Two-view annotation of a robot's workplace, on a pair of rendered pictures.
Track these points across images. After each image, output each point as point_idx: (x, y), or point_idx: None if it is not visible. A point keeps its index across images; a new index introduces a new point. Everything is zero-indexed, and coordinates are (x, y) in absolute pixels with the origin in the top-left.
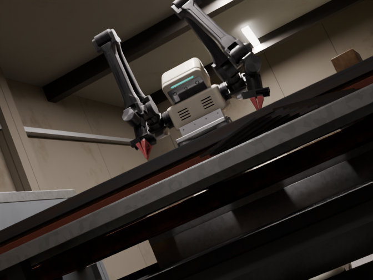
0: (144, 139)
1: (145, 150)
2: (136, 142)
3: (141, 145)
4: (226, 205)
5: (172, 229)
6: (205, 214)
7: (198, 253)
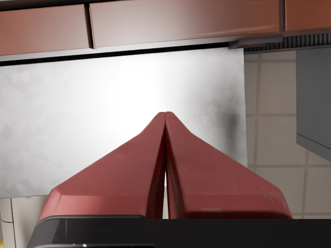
0: (41, 226)
1: (139, 133)
2: (254, 228)
3: (154, 164)
4: (0, 66)
5: (165, 52)
6: (64, 61)
7: (128, 50)
